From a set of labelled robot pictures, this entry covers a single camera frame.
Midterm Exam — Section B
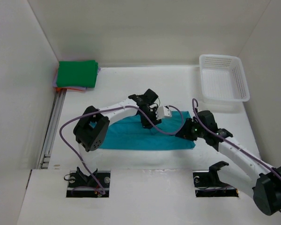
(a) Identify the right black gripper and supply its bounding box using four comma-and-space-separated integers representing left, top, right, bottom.
175, 118, 207, 141

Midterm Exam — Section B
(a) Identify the teal t shirt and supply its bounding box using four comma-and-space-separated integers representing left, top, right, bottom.
100, 115, 195, 151

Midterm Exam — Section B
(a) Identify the lavender t shirt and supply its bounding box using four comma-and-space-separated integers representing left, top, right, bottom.
52, 67, 100, 91

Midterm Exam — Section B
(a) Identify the green t shirt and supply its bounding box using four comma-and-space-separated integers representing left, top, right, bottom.
55, 60, 99, 89

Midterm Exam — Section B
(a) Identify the orange t shirt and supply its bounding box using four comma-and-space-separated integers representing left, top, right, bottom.
55, 87, 86, 92

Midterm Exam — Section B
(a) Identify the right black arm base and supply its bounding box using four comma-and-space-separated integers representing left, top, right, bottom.
192, 161, 239, 198

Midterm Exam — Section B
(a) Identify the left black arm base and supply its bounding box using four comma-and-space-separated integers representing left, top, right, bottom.
64, 167, 111, 198

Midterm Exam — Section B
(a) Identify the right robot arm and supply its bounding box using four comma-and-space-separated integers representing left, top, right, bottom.
175, 110, 281, 216

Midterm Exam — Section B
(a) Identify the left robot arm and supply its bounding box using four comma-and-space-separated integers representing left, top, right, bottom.
73, 89, 162, 152

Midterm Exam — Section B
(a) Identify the white laundry basket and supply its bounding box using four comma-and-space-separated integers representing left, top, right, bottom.
199, 54, 250, 102

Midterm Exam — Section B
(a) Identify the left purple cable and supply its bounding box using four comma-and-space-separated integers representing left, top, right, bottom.
59, 105, 185, 197

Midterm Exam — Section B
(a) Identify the purple cable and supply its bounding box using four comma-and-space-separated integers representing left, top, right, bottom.
191, 98, 281, 218
59, 105, 185, 197

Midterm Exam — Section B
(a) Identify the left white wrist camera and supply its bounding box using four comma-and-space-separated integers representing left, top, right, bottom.
155, 106, 172, 120

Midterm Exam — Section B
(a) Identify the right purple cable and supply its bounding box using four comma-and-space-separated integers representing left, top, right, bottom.
191, 98, 281, 218

